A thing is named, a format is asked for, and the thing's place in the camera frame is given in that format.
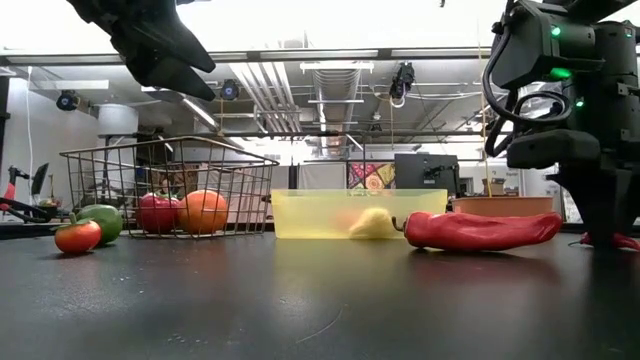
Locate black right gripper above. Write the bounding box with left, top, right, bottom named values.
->
left=547, top=167, right=640, bottom=247

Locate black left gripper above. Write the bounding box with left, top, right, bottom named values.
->
left=67, top=0, right=217, bottom=102

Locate small dark red chili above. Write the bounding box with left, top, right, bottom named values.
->
left=579, top=231, right=640, bottom=252

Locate large red chili pepper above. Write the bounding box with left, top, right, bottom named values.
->
left=391, top=210, right=565, bottom=252

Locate large orange fruit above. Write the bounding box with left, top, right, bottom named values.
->
left=177, top=189, right=230, bottom=236

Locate red fruit with green leaves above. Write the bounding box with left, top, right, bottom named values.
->
left=135, top=192, right=181, bottom=235

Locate green lime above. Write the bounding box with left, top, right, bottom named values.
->
left=75, top=203, right=124, bottom=246

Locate small orange-red tomato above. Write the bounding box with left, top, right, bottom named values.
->
left=54, top=213, right=103, bottom=255

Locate yellow pear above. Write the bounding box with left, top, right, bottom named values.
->
left=348, top=207, right=396, bottom=240

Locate white pillar with signs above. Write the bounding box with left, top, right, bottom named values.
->
left=517, top=168, right=566, bottom=221

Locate plain white pillar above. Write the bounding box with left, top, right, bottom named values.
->
left=97, top=103, right=140, bottom=166

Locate orange plastic bowl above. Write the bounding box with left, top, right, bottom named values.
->
left=451, top=195, right=555, bottom=217

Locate cardboard box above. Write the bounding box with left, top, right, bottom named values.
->
left=482, top=177, right=519, bottom=197

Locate black tilted screen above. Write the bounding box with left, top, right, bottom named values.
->
left=30, top=162, right=50, bottom=197

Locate black computer monitor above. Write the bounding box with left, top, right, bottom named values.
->
left=394, top=153, right=461, bottom=197

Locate translucent yellow plastic bin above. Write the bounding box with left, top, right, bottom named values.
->
left=270, top=188, right=449, bottom=240

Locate black and red machine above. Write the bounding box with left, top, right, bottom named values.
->
left=0, top=164, right=56, bottom=225

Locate colourful patterned tapestry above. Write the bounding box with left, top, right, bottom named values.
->
left=348, top=162, right=396, bottom=190

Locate black round cable reel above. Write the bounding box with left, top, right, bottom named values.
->
left=219, top=78, right=241, bottom=101
left=55, top=89, right=80, bottom=112

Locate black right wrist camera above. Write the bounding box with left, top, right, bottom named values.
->
left=506, top=128, right=601, bottom=171

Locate metal wire basket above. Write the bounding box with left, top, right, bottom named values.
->
left=59, top=136, right=280, bottom=237

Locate black horizontal frame bar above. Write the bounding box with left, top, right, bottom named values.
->
left=97, top=128, right=509, bottom=140

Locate aluminium overhead frame beam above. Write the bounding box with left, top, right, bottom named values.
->
left=0, top=47, right=494, bottom=66

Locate silver ceiling duct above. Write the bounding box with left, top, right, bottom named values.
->
left=312, top=67, right=362, bottom=157

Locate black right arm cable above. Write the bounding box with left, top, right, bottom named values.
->
left=481, top=22, right=574, bottom=159

